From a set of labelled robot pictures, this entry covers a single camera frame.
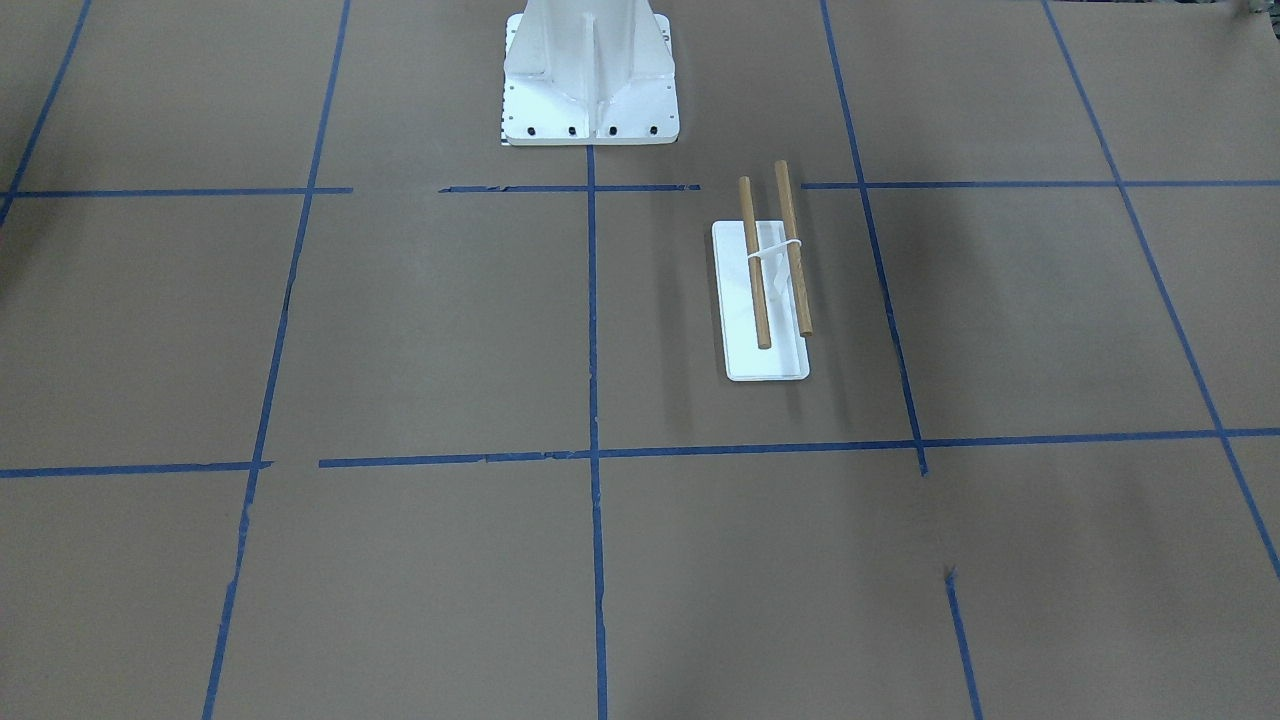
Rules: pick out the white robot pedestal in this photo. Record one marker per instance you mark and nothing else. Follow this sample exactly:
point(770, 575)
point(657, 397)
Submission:
point(580, 73)

